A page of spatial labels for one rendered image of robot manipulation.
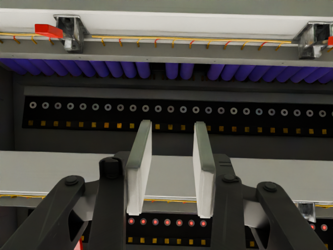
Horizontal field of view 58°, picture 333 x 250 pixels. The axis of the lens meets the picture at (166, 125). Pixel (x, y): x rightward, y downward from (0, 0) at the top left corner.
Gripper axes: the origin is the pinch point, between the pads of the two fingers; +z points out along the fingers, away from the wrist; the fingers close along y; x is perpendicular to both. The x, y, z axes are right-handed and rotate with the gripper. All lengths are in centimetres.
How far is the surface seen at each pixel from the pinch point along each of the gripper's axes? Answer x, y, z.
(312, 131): -8.8, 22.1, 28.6
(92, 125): -8.7, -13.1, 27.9
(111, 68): 1.3, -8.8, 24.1
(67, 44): 5.2, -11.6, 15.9
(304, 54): 4.5, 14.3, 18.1
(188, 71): 1.1, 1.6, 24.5
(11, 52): 3.8, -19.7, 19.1
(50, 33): 6.8, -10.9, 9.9
